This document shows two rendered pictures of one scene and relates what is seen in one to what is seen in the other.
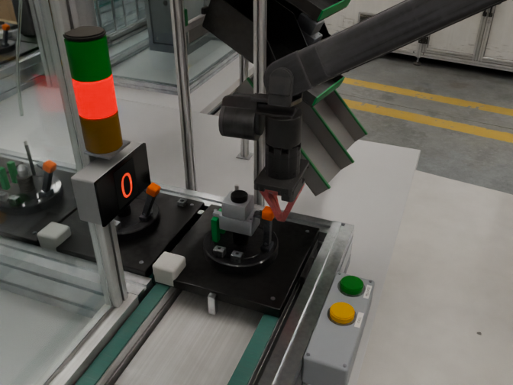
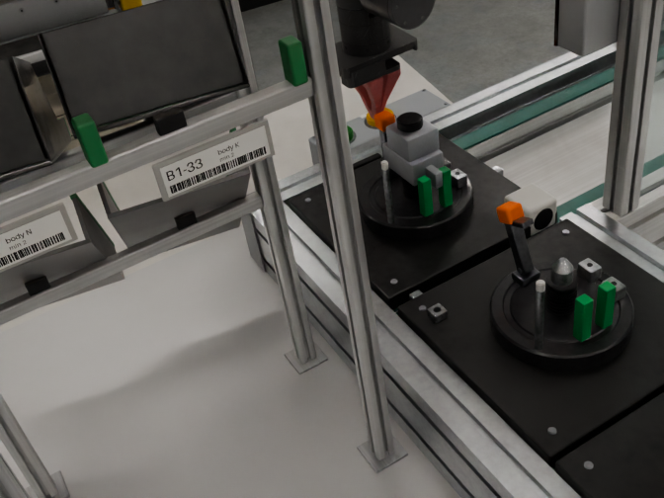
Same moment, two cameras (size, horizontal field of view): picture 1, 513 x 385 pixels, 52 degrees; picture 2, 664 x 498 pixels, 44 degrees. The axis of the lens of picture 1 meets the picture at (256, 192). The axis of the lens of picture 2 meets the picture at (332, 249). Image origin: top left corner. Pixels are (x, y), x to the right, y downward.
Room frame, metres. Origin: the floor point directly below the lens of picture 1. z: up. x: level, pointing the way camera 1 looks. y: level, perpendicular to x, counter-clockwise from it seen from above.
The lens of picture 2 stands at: (1.43, 0.52, 1.58)
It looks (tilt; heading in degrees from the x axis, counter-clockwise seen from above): 39 degrees down; 225
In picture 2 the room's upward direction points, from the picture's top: 10 degrees counter-clockwise
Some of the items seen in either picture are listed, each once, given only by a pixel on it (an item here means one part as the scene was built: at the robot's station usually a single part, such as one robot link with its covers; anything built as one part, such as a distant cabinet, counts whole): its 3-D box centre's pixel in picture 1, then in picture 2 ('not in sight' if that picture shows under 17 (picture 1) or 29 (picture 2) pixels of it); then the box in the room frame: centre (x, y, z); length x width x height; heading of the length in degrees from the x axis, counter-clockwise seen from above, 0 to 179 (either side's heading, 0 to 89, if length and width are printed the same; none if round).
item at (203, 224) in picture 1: (240, 253); (416, 210); (0.77, 0.03, 0.96); 0.24 x 0.24 x 0.02; 69
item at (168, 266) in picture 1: (169, 269); (531, 209); (0.72, 0.16, 0.97); 0.05 x 0.05 x 0.04; 69
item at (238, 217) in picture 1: (234, 209); (416, 147); (0.78, 0.04, 1.06); 0.08 x 0.04 x 0.07; 69
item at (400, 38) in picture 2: (282, 160); (365, 30); (0.75, -0.04, 1.18); 0.10 x 0.07 x 0.07; 159
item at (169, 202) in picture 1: (121, 203); (561, 289); (0.87, 0.27, 1.01); 0.24 x 0.24 x 0.13; 69
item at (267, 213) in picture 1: (263, 225); (390, 143); (0.76, -0.01, 1.04); 0.04 x 0.02 x 0.08; 69
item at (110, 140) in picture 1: (101, 129); not in sight; (0.64, 0.21, 1.28); 0.05 x 0.05 x 0.05
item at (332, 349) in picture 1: (340, 327); (381, 137); (0.62, -0.14, 0.93); 0.21 x 0.07 x 0.06; 159
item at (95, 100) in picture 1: (95, 94); not in sight; (0.64, 0.21, 1.33); 0.05 x 0.05 x 0.05
